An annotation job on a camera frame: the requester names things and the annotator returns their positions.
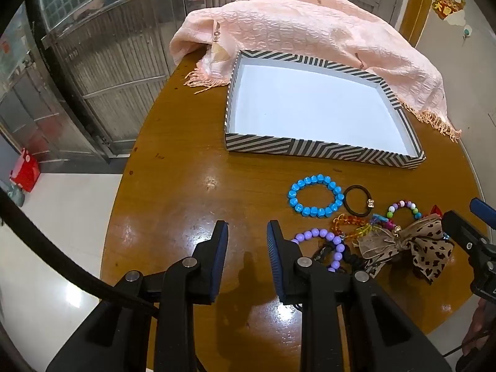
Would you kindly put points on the metal door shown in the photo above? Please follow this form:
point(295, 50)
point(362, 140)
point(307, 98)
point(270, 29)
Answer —
point(116, 66)

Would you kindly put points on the colourful hair clip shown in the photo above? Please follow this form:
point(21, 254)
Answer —
point(381, 221)

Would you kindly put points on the person's right hand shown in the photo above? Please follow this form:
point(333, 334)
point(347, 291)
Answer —
point(477, 325)

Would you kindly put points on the leopard print hair bow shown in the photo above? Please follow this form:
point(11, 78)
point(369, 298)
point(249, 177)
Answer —
point(426, 252)

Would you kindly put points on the small round wall ornament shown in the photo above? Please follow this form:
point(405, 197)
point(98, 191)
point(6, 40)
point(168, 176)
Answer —
point(467, 31)

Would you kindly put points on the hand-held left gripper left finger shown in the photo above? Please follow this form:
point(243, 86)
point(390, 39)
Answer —
point(221, 263)

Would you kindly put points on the red satin hair bow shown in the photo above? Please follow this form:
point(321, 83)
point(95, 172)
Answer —
point(436, 211)

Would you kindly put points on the red bag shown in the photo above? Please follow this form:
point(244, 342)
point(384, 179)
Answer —
point(25, 170)

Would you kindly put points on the yellow wooden door frame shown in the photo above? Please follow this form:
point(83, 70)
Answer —
point(418, 7)

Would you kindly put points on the black white striped box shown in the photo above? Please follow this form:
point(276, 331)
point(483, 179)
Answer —
point(310, 100)

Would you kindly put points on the pink fringed blanket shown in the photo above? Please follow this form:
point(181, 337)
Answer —
point(310, 27)

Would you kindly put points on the black scrunchie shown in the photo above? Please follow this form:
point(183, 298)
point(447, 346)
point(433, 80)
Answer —
point(354, 261)

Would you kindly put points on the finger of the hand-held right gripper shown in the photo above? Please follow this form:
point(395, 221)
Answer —
point(463, 232)
point(480, 208)

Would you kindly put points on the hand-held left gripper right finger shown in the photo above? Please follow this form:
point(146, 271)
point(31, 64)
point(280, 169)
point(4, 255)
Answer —
point(277, 263)

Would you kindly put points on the red gold wall decoration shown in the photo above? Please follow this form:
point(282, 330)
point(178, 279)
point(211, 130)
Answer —
point(445, 4)

